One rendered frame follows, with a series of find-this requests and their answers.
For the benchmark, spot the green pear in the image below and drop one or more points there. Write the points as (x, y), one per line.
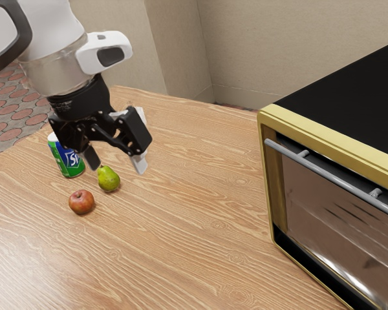
(108, 181)

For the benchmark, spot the red apple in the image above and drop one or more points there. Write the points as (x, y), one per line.
(81, 201)

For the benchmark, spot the green soda can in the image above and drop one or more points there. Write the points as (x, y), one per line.
(71, 165)

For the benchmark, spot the black and gold oven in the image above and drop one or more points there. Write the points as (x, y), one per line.
(339, 135)

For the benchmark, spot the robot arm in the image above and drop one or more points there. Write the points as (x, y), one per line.
(51, 29)

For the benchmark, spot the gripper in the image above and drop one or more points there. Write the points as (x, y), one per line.
(81, 103)

